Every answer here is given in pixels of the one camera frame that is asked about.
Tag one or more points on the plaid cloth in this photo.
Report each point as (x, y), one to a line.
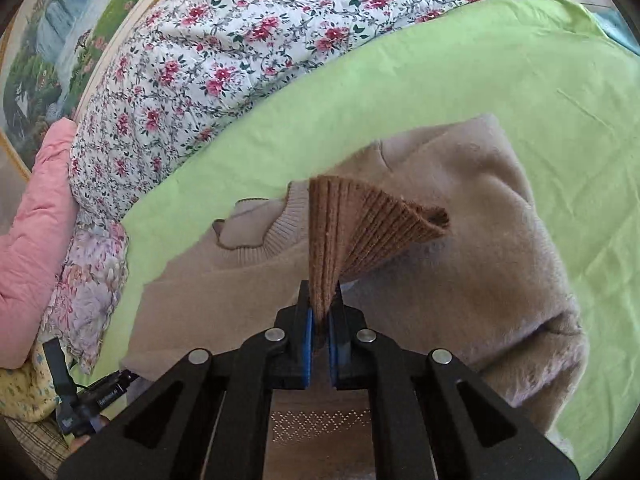
(35, 447)

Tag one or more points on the white floral quilt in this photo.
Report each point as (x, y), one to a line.
(225, 60)

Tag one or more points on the pink padded pillow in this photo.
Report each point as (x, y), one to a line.
(35, 240)

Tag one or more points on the teal cloth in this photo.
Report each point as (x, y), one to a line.
(617, 32)

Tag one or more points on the green bed sheet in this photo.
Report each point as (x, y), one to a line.
(450, 70)

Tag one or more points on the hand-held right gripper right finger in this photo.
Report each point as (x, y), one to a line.
(334, 350)

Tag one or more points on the yellow printed cloth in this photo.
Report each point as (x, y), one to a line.
(30, 390)

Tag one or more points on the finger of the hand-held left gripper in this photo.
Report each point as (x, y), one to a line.
(56, 370)

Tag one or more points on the beige knit sweater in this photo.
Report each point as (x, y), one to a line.
(480, 240)

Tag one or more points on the purple floral pillow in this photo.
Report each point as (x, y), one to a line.
(87, 290)

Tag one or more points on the landscape wall painting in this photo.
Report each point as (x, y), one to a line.
(55, 50)

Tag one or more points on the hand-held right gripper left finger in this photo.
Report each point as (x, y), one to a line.
(306, 345)

